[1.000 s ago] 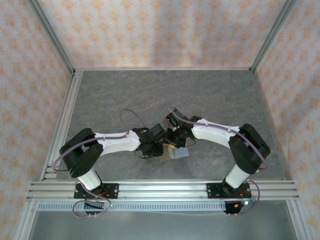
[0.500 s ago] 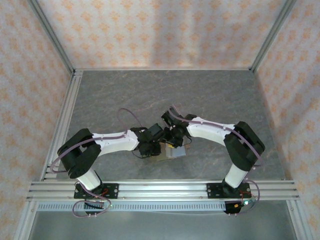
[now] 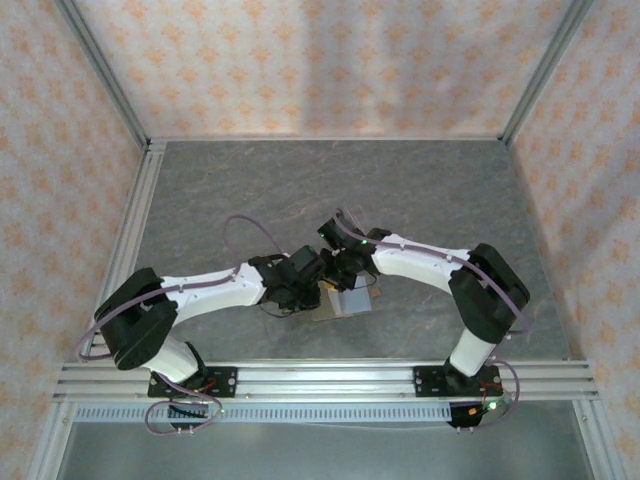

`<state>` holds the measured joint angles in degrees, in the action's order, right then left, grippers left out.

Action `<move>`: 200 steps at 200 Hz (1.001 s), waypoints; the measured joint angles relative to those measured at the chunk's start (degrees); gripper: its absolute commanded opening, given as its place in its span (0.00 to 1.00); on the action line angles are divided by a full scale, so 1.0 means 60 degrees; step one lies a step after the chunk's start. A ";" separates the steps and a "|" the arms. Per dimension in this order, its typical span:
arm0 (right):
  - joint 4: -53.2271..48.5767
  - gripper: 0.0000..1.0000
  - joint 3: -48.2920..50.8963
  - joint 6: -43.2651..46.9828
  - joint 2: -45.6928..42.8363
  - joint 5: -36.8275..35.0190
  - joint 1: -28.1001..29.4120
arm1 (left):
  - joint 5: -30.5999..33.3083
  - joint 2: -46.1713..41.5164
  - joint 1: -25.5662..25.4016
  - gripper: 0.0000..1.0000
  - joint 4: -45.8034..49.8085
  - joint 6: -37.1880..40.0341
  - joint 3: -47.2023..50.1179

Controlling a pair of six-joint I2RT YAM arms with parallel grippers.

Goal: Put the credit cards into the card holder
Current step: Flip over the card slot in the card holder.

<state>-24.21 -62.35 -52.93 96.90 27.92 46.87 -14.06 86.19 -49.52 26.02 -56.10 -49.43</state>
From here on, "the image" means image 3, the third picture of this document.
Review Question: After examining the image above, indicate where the black electronics board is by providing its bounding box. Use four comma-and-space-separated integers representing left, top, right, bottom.
446, 399, 512, 432
167, 402, 225, 436

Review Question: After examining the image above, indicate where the aluminium right frame leg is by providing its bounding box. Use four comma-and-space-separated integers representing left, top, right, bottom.
572, 399, 609, 480

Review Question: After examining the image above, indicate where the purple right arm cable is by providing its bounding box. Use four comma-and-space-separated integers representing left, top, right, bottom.
334, 208, 531, 336

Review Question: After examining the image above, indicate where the blue-grey card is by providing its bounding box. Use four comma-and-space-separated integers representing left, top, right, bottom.
343, 288, 374, 317

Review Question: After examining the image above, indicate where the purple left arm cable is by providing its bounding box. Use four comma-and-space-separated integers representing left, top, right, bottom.
77, 214, 289, 362

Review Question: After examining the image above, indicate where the aluminium frame leg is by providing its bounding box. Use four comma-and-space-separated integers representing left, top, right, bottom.
29, 399, 76, 480
572, 399, 609, 480

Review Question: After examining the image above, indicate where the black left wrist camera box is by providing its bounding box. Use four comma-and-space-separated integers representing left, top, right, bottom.
288, 245, 325, 280

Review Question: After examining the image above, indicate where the black right electronics board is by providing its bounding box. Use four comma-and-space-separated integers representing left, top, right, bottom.
446, 399, 512, 432

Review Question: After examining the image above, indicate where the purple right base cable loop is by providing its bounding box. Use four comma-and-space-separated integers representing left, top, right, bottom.
487, 359, 525, 431

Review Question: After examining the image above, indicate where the aluminium right corner post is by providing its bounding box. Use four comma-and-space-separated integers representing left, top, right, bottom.
499, 0, 596, 146

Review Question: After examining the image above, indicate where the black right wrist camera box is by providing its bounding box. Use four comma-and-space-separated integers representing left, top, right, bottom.
318, 212, 366, 251

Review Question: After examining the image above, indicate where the aluminium left corner post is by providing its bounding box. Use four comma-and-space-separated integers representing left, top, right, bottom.
53, 0, 154, 149

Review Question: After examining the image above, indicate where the small grey box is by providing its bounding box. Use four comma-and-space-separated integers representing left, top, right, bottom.
310, 283, 375, 324

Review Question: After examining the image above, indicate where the aluminium left frame leg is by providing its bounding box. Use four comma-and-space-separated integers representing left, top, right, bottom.
29, 399, 76, 480

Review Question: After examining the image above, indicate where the black left electronics board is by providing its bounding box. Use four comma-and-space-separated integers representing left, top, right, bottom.
167, 402, 225, 436

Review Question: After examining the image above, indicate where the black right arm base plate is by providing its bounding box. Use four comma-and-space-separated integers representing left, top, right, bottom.
413, 364, 501, 400

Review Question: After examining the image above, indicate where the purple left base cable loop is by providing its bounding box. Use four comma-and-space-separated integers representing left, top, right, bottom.
144, 389, 225, 437

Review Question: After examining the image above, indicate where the grey metal panel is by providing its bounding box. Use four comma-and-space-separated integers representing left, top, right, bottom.
54, 422, 596, 480

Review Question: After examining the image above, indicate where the grey slotted cable duct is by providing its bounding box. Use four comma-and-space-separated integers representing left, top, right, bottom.
74, 402, 454, 424

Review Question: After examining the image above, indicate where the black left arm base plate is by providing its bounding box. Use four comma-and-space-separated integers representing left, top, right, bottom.
147, 366, 239, 400

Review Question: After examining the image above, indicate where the aluminium rail along wall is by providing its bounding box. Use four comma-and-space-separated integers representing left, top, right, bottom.
149, 133, 506, 143

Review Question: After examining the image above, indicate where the pale pink card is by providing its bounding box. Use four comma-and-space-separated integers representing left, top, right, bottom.
319, 291, 346, 317

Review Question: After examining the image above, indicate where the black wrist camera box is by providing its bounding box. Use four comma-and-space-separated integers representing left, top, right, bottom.
318, 212, 366, 251
288, 245, 325, 280

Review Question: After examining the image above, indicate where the aluminium left side rail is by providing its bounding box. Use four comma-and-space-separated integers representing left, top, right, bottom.
79, 139, 169, 364

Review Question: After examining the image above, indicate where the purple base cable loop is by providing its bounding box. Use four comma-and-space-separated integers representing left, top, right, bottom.
144, 389, 225, 437
487, 359, 525, 431

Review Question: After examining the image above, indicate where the aluminium corner post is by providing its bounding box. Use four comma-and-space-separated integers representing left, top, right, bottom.
53, 0, 154, 149
499, 0, 596, 146

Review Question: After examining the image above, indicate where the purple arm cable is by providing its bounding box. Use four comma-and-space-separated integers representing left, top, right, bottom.
334, 208, 531, 336
77, 214, 289, 362

